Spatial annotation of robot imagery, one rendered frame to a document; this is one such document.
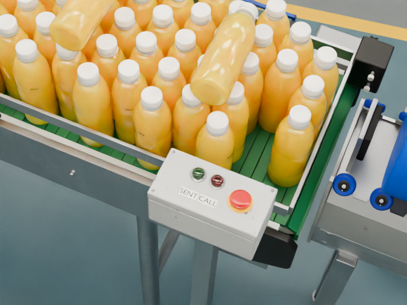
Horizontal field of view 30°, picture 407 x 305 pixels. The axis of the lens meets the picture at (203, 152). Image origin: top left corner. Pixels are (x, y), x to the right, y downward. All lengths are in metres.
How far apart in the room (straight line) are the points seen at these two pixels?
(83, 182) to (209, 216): 0.46
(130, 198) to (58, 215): 0.93
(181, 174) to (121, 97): 0.22
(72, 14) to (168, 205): 0.39
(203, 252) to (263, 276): 0.96
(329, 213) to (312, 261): 0.93
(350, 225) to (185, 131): 0.39
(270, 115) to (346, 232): 0.28
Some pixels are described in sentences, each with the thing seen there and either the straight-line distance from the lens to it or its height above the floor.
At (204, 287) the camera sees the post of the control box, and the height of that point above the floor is 0.71.
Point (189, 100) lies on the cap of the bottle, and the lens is 1.37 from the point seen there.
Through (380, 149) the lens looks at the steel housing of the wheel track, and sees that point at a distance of 1.59.
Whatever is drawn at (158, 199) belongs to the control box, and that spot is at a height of 1.09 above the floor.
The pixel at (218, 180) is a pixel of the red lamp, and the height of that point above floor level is 1.11.
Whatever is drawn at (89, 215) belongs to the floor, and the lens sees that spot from 2.50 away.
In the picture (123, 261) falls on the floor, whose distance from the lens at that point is 2.43.
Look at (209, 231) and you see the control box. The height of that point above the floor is 1.05.
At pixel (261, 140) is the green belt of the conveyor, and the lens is 1.58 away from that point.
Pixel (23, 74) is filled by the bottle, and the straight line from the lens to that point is 1.48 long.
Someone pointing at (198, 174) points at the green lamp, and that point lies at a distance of 1.29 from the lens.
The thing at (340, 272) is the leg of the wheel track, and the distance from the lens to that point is 1.83.
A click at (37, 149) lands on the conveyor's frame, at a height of 0.86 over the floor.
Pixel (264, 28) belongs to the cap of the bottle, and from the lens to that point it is 1.48.
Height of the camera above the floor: 2.23
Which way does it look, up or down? 59 degrees down
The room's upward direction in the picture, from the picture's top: 4 degrees clockwise
